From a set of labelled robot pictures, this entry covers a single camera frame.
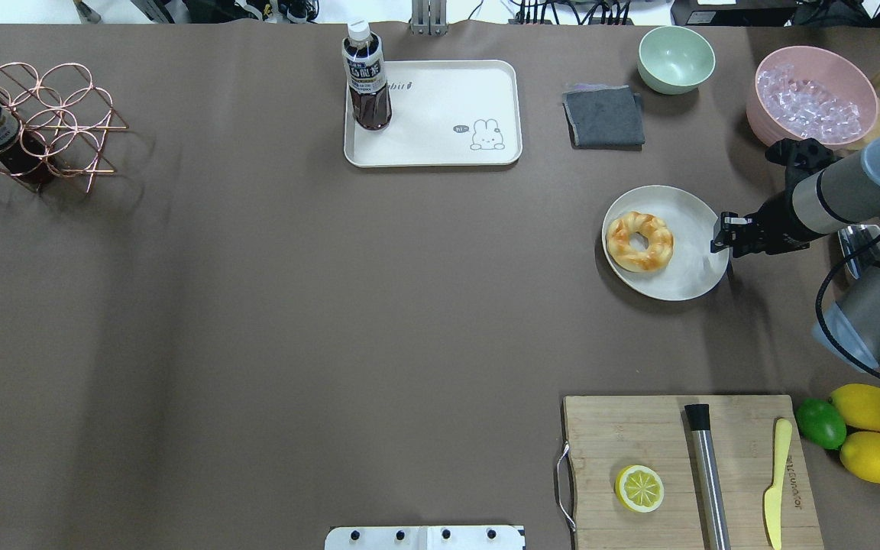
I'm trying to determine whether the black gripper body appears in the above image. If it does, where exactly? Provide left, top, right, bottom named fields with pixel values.
left=745, top=138, right=838, bottom=254

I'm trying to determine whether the grey folded cloth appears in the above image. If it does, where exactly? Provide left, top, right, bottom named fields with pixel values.
left=562, top=84, right=645, bottom=149

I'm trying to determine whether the wooden cutting board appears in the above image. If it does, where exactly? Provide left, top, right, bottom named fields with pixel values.
left=563, top=396, right=794, bottom=549

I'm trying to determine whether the yellow plastic knife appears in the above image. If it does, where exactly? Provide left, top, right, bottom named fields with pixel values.
left=762, top=417, right=793, bottom=549

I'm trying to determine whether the pink bowl with ice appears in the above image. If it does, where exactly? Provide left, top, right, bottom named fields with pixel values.
left=746, top=46, right=878, bottom=149

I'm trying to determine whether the yellow lemon near edge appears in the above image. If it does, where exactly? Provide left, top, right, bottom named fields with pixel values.
left=840, top=431, right=880, bottom=484

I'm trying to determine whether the green lime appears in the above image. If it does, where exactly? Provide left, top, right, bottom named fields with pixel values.
left=794, top=398, right=846, bottom=450

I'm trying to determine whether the metal ice scoop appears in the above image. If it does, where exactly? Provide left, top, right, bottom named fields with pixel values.
left=837, top=224, right=880, bottom=280

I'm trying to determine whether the aluminium frame post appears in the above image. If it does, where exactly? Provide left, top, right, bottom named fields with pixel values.
left=409, top=0, right=449, bottom=36

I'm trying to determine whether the yellow lemon beside lime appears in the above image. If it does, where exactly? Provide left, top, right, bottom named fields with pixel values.
left=829, top=383, right=880, bottom=432

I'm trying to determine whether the copper wire bottle rack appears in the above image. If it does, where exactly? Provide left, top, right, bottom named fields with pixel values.
left=0, top=62, right=130, bottom=194

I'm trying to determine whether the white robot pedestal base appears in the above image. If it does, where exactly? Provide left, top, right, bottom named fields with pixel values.
left=324, top=525, right=526, bottom=549

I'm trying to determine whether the dark tea bottle on tray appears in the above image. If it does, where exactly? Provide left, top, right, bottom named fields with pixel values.
left=341, top=20, right=392, bottom=130

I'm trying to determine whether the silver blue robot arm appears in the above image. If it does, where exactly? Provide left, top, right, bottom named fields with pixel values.
left=711, top=137, right=880, bottom=379

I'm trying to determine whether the steel muddler bar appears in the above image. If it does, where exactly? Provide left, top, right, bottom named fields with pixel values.
left=684, top=403, right=731, bottom=549

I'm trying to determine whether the mint green bowl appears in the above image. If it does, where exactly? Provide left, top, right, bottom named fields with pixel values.
left=638, top=27, right=717, bottom=95

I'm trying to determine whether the glazed twisted donut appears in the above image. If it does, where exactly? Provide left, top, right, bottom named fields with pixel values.
left=603, top=210, right=675, bottom=273

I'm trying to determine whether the half lemon slice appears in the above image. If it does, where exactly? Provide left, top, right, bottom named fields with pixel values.
left=614, top=465, right=665, bottom=514

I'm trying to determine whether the cream rabbit tray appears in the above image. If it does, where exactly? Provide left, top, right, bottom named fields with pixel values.
left=343, top=60, right=523, bottom=168

